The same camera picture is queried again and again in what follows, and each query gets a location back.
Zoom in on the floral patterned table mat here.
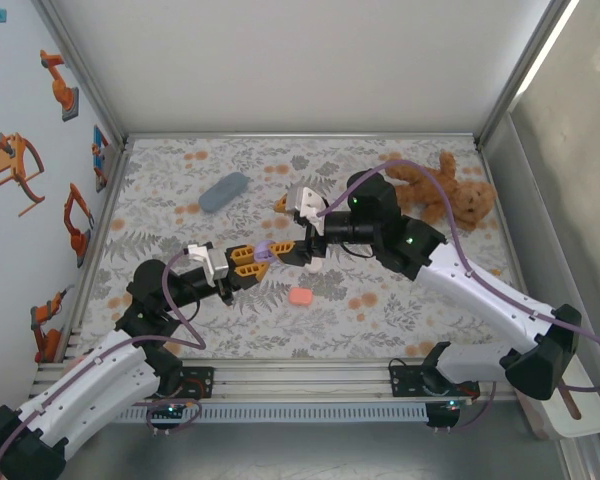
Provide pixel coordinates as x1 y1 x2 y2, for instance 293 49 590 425
74 135 534 360

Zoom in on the orange claw gripper wall sticker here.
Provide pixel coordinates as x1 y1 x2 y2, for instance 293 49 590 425
0 131 47 217

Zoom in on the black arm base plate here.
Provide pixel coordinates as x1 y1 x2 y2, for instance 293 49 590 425
177 366 216 400
388 357 481 401

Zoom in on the aluminium side rail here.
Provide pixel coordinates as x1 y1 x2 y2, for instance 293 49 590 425
477 142 544 361
54 142 134 361

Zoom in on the long aluminium table rail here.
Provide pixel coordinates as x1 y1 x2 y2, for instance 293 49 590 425
34 357 531 404

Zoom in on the white slotted cable duct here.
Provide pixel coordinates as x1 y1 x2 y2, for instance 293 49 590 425
87 402 430 424

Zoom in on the aluminium corner post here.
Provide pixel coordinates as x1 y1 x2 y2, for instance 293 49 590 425
474 0 581 151
29 0 131 151

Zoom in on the brown teddy bear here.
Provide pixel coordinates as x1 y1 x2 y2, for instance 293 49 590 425
383 149 499 232

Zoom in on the white box with brown slot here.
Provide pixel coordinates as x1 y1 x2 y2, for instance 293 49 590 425
517 359 600 441

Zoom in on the aluminium rail below white wall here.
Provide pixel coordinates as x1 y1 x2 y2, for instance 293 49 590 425
123 130 481 142

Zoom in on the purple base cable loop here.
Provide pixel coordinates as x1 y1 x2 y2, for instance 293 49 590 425
146 396 203 437
427 389 497 435

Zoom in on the purple earbud charging case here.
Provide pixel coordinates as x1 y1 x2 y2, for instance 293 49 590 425
253 238 282 265

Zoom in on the blue-grey glasses case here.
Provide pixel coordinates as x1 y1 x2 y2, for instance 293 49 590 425
198 171 248 215

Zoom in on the blue gantry wall sticker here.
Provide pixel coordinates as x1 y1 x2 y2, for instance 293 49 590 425
90 124 111 194

